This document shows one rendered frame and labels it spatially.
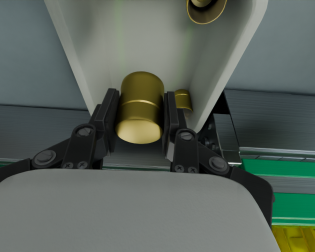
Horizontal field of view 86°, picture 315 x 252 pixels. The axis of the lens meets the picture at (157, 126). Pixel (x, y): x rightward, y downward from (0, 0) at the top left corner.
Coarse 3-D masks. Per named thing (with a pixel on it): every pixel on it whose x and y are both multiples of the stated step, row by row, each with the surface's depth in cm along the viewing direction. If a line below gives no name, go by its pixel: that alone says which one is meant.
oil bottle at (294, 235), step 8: (288, 232) 30; (296, 232) 30; (304, 232) 30; (288, 240) 30; (296, 240) 30; (304, 240) 30; (312, 240) 30; (296, 248) 29; (304, 248) 29; (312, 248) 29
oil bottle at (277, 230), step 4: (272, 228) 30; (276, 228) 30; (280, 228) 30; (272, 232) 30; (276, 232) 30; (280, 232) 30; (276, 236) 30; (280, 236) 30; (284, 236) 30; (276, 240) 29; (280, 240) 29; (284, 240) 29; (280, 244) 29; (284, 244) 29; (280, 248) 29; (284, 248) 29; (288, 248) 29
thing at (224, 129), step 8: (216, 120) 27; (224, 120) 27; (208, 128) 28; (216, 128) 26; (224, 128) 26; (232, 128) 26; (200, 136) 33; (208, 136) 29; (216, 136) 26; (224, 136) 25; (232, 136) 25; (208, 144) 29; (216, 144) 25; (224, 144) 25; (232, 144) 25; (216, 152) 25
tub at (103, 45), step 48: (48, 0) 13; (96, 0) 19; (144, 0) 19; (240, 0) 15; (96, 48) 21; (144, 48) 23; (192, 48) 23; (240, 48) 16; (96, 96) 23; (192, 96) 28
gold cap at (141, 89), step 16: (128, 80) 12; (144, 80) 12; (160, 80) 13; (128, 96) 11; (144, 96) 11; (160, 96) 12; (128, 112) 11; (144, 112) 10; (160, 112) 12; (128, 128) 11; (144, 128) 11; (160, 128) 11
